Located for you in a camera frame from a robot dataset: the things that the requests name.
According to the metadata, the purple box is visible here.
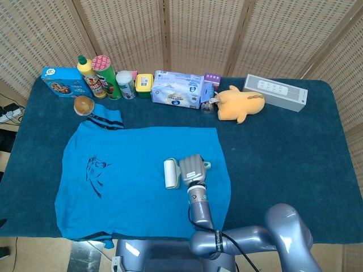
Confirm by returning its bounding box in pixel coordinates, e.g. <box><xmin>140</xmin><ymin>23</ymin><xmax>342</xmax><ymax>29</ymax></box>
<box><xmin>204</xmin><ymin>72</ymin><xmax>222</xmax><ymax>92</ymax></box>

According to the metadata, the black arm strap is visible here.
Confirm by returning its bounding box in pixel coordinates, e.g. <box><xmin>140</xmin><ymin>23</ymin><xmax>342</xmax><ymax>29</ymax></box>
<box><xmin>213</xmin><ymin>229</ymin><xmax>225</xmax><ymax>254</ymax></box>

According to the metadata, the green lint roller white roll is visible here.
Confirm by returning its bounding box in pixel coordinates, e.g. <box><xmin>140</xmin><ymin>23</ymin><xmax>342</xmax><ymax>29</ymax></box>
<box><xmin>163</xmin><ymin>158</ymin><xmax>212</xmax><ymax>190</ymax></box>

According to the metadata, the woven wicker folding screen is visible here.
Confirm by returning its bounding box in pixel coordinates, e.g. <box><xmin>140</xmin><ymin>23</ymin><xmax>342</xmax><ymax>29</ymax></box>
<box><xmin>0</xmin><ymin>0</ymin><xmax>363</xmax><ymax>176</ymax></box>

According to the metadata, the yellow bottle with red label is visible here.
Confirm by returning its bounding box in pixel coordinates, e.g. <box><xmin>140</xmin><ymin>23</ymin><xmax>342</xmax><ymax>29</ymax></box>
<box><xmin>77</xmin><ymin>55</ymin><xmax>107</xmax><ymax>99</ymax></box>

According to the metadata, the clear jar of nuts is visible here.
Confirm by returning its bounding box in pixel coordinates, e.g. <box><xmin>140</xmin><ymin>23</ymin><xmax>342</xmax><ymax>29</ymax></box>
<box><xmin>201</xmin><ymin>97</ymin><xmax>216</xmax><ymax>114</ymax></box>

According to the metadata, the right robot hand grey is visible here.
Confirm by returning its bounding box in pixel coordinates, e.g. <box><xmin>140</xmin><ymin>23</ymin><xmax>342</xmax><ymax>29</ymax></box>
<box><xmin>178</xmin><ymin>154</ymin><xmax>208</xmax><ymax>186</ymax></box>

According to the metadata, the blue cookie box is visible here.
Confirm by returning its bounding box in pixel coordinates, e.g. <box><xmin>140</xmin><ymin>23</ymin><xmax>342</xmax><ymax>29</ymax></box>
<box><xmin>41</xmin><ymin>66</ymin><xmax>86</xmax><ymax>99</ymax></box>

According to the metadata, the blue t-shirt with cat print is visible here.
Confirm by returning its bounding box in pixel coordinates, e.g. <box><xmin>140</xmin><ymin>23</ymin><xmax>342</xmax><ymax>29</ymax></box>
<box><xmin>54</xmin><ymin>103</ymin><xmax>231</xmax><ymax>250</ymax></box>

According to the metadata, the amber jelly cup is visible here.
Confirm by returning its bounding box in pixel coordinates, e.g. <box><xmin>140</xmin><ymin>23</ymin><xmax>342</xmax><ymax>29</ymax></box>
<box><xmin>73</xmin><ymin>95</ymin><xmax>95</xmax><ymax>116</ymax></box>

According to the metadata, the green box with yellow lid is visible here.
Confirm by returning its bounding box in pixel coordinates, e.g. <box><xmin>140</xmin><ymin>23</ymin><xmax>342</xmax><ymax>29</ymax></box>
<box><xmin>134</xmin><ymin>73</ymin><xmax>155</xmax><ymax>99</ymax></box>

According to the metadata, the white power strip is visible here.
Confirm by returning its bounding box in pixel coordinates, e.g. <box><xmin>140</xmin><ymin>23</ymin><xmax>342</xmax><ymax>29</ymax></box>
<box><xmin>0</xmin><ymin>103</ymin><xmax>25</xmax><ymax>123</ymax></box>

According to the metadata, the orange plush toy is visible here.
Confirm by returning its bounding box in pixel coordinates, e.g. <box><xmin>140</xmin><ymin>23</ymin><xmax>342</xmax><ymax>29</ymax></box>
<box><xmin>214</xmin><ymin>84</ymin><xmax>266</xmax><ymax>125</ymax></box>

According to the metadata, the long white grey box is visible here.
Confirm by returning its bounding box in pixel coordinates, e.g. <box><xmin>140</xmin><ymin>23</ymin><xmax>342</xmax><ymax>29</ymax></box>
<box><xmin>242</xmin><ymin>74</ymin><xmax>309</xmax><ymax>113</ymax></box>

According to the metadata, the green Pringles can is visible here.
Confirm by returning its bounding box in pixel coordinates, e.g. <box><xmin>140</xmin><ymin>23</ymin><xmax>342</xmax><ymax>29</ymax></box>
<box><xmin>92</xmin><ymin>54</ymin><xmax>123</xmax><ymax>101</ymax></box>

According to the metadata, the blue white tissue pack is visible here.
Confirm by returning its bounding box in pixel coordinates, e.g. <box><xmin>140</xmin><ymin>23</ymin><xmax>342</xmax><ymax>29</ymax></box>
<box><xmin>150</xmin><ymin>70</ymin><xmax>216</xmax><ymax>110</ymax></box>

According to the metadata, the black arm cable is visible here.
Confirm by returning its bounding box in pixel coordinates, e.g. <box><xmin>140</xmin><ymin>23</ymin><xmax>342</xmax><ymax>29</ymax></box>
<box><xmin>187</xmin><ymin>198</ymin><xmax>260</xmax><ymax>272</ymax></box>

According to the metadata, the grey-blue robot torso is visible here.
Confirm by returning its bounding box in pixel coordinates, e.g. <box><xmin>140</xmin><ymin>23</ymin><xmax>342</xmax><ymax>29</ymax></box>
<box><xmin>112</xmin><ymin>239</ymin><xmax>236</xmax><ymax>272</ymax></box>

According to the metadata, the small white green can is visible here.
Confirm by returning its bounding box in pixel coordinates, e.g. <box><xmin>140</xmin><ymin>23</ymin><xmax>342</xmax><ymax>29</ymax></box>
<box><xmin>115</xmin><ymin>70</ymin><xmax>137</xmax><ymax>100</ymax></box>

